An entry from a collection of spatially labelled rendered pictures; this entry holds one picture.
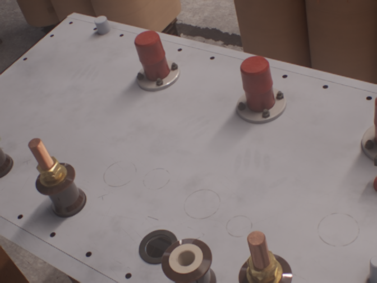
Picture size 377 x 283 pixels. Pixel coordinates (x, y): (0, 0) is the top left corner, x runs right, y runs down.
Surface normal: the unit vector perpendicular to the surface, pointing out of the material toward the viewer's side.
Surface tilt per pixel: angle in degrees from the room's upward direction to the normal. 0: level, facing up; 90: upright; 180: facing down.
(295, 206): 0
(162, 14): 90
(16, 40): 0
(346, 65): 90
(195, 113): 0
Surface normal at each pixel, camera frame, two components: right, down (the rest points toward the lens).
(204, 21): -0.22, -0.68
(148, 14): 0.76, 0.34
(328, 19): -0.56, 0.67
